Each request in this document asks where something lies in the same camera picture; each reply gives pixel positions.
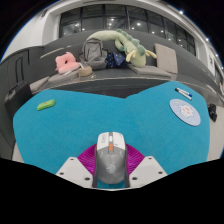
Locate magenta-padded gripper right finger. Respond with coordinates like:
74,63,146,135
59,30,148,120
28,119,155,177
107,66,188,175
123,143,168,189

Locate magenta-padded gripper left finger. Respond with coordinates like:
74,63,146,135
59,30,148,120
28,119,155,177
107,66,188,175
55,143,100,189

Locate grey and white computer mouse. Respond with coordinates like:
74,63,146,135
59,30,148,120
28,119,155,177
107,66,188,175
94,131,128,185

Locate round pale blue mouse pad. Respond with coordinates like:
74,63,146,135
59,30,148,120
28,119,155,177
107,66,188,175
169,98,202,127

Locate teal felt table mat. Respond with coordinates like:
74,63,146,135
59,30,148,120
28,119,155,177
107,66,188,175
12,80,212,190

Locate green eraser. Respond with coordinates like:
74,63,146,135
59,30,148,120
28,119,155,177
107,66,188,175
36,98,57,112

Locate small black bag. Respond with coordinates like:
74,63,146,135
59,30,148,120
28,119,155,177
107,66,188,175
207,103,218,123

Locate white marker with blue cap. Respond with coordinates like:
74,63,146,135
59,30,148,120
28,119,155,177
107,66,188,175
176,87,194,98

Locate black suitcase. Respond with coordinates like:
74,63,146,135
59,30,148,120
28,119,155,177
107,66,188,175
3,80,34,118

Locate flat grey seat cushion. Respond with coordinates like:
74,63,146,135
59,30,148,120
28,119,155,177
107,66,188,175
29,75,50,93
128,64,173,78
48,70,83,84

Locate pink plush cushion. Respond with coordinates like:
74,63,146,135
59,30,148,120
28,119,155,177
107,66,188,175
54,51,81,75

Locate large grey square cushion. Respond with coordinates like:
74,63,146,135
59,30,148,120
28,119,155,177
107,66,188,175
154,42,179,75

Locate dark blue starred bag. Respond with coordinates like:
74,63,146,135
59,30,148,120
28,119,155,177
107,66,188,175
104,51,127,69

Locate long green plush dragon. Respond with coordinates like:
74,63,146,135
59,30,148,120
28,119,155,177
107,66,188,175
87,28,158,68

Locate grey backpack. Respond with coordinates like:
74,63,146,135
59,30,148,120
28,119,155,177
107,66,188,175
78,37,108,71

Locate ceiling lights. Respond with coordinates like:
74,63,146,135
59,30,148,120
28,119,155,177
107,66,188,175
178,9,224,74

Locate dark glass window wall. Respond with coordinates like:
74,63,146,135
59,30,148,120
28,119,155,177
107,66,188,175
59,3,196,56

